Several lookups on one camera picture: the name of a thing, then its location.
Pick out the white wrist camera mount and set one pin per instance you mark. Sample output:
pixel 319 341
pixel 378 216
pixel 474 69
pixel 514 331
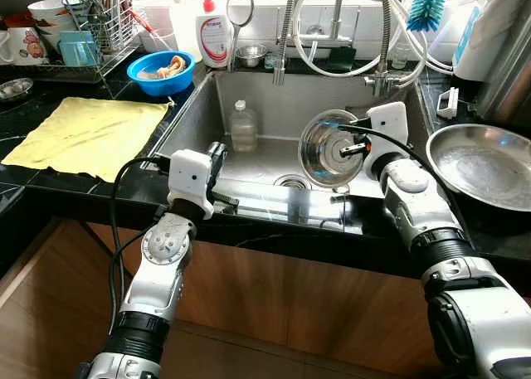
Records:
pixel 189 180
pixel 390 134

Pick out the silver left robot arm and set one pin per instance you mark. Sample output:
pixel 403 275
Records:
pixel 162 263

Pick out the teal plastic cup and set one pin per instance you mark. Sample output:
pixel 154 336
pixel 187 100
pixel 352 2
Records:
pixel 79 49

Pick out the tall steel pot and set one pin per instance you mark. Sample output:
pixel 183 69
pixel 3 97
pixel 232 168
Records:
pixel 510 72

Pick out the dark green sponge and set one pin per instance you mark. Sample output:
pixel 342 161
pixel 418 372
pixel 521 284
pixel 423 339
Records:
pixel 340 60

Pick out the beige food piece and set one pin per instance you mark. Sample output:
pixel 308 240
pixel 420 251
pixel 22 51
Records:
pixel 170 66

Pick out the large steel pan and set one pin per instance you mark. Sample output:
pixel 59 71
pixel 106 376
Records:
pixel 481 167

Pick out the white container blue label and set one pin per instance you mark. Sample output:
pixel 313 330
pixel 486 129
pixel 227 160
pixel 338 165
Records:
pixel 481 31

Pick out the white cartoon print mug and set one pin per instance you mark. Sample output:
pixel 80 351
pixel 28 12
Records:
pixel 29 46

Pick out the round metal strainer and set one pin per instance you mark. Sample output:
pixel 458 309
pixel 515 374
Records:
pixel 229 10

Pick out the yellow cloth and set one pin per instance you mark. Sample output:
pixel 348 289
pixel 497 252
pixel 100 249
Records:
pixel 83 138

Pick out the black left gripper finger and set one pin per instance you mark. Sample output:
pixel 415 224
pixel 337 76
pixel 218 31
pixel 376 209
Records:
pixel 353 149

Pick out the white plastic clip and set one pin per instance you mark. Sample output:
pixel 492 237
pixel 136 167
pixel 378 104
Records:
pixel 446 104

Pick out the wood cabinet side panel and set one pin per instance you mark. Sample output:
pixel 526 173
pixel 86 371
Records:
pixel 50 313

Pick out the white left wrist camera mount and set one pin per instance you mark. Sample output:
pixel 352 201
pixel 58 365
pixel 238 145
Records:
pixel 189 180

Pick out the small steel bowl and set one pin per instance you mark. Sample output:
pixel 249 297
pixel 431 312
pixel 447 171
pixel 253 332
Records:
pixel 250 55

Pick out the stainless steel sink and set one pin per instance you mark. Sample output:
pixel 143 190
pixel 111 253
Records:
pixel 265 159

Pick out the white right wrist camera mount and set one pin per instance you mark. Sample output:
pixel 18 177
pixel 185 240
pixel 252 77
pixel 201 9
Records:
pixel 390 134

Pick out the blue bottle brush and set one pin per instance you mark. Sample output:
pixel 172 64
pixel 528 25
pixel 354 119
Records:
pixel 427 6

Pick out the wood sink cabinet door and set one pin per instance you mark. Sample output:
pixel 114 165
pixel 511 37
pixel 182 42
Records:
pixel 290 296

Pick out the blue plastic bowl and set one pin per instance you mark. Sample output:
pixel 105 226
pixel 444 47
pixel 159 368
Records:
pixel 162 86

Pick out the white ceramic bowl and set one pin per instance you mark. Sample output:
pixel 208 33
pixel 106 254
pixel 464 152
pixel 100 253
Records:
pixel 48 12

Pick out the steel spring faucet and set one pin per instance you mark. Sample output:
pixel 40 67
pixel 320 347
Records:
pixel 383 31
pixel 285 39

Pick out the white dish soap pump bottle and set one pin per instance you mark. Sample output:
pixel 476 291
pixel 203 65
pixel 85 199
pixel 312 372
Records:
pixel 214 35

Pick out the shiny steel bowl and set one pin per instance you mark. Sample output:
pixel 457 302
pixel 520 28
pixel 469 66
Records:
pixel 319 159

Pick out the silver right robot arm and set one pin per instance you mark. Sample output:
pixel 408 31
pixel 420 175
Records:
pixel 431 230

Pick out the small steel dish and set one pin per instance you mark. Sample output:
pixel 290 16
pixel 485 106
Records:
pixel 15 90

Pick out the clear plastic bottle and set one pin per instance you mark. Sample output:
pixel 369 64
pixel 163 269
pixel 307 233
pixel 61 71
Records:
pixel 244 130

